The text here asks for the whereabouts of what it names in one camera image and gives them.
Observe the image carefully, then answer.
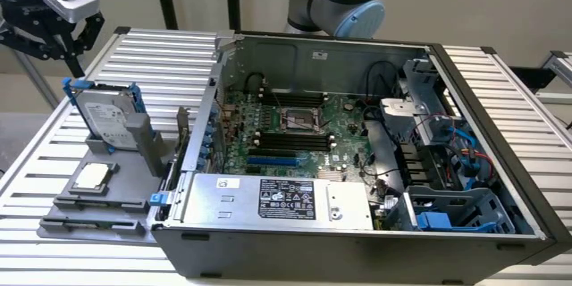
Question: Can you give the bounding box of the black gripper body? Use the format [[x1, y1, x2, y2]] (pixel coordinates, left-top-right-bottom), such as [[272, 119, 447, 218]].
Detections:
[[0, 0, 97, 46]]

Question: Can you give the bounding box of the hard disk in blue caddy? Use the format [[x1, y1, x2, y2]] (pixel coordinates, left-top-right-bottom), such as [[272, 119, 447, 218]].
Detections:
[[61, 77, 147, 153]]

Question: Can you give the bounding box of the metal disk bay cage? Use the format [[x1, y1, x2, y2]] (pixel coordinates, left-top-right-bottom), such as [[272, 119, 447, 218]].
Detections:
[[379, 58, 464, 146]]

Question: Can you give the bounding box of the graphics card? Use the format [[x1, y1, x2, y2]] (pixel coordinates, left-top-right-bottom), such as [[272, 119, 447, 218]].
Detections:
[[167, 106, 192, 180]]

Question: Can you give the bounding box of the silver CPU chip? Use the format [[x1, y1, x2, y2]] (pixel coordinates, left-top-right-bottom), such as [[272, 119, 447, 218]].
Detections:
[[72, 162, 115, 189]]

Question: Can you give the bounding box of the grey parts rack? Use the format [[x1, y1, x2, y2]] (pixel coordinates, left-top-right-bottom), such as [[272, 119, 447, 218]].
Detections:
[[36, 114, 180, 238]]

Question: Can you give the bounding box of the green RAM stick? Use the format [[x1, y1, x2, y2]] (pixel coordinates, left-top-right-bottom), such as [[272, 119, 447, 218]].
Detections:
[[71, 200, 136, 206], [64, 220, 136, 229]]

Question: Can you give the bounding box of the black expansion slot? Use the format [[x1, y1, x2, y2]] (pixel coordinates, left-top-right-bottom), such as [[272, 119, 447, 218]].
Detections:
[[248, 148, 297, 158]]

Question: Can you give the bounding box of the blue expansion slot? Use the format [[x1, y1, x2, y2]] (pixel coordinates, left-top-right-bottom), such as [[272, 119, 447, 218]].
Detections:
[[247, 155, 300, 168]]

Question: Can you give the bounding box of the CPU socket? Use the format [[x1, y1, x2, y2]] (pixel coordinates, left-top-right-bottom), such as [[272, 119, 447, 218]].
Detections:
[[277, 107, 324, 133]]

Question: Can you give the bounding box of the silver power supply unit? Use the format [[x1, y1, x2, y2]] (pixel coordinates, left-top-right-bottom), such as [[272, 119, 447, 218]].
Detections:
[[177, 173, 375, 230]]

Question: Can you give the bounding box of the green motherboard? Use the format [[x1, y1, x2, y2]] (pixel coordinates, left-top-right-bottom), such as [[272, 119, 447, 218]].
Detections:
[[217, 89, 404, 200]]

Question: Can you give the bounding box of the silver chipset heatsink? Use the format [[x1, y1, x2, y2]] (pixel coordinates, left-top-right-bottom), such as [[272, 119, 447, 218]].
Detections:
[[317, 169, 348, 184]]

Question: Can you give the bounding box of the black fan shroud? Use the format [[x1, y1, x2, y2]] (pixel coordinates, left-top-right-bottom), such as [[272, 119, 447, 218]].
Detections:
[[395, 141, 443, 187]]

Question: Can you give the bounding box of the black open PC case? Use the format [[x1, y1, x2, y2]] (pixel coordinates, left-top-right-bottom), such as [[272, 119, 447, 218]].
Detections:
[[149, 29, 567, 281]]

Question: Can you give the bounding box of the grey drive bay blue tab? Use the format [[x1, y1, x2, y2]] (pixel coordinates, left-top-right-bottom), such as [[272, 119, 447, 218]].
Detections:
[[387, 184, 516, 234]]

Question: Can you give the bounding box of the neighbouring aluminium slat table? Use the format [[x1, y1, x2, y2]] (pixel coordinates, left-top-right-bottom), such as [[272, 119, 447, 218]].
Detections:
[[533, 50, 572, 106]]

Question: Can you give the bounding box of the short black cable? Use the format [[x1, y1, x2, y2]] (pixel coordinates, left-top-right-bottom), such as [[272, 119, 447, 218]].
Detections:
[[243, 72, 269, 94]]

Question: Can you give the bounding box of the black looped cable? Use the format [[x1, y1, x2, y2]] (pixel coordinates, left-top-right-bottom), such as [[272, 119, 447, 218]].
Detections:
[[363, 60, 405, 100]]

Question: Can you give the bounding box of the blue data wire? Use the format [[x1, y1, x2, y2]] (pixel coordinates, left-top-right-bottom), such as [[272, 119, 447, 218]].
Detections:
[[439, 124, 483, 187]]

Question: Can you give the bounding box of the red power wire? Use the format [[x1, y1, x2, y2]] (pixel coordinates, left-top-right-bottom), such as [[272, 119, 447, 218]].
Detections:
[[413, 115, 496, 184]]

